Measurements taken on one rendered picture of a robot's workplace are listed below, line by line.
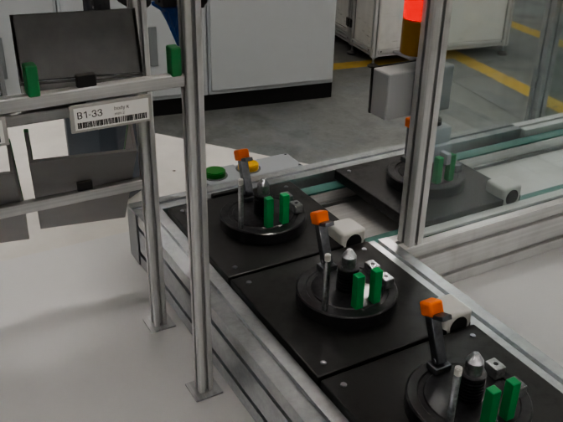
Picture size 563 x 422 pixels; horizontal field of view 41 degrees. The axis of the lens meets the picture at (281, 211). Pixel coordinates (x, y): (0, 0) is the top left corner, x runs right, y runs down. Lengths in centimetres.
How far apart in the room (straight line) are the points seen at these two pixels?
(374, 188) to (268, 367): 52
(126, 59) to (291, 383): 42
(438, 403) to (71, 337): 57
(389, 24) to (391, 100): 430
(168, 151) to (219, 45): 263
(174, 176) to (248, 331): 71
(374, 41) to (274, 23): 111
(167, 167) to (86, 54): 87
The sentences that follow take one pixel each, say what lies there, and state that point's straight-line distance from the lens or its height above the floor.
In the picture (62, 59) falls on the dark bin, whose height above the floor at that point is 133.
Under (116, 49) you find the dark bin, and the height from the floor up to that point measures 133.
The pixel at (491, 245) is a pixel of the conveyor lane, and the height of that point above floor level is 91.
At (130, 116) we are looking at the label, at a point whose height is 127.
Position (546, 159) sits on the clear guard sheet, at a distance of 136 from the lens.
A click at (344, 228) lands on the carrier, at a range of 117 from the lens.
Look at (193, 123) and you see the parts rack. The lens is 84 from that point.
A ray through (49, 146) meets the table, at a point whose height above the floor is 86.
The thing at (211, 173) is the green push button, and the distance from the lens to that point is 139.
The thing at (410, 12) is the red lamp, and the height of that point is 132.
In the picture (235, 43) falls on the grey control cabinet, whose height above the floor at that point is 40.
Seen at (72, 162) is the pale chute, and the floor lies 118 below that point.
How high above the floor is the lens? 156
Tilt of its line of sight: 28 degrees down
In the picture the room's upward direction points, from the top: 1 degrees clockwise
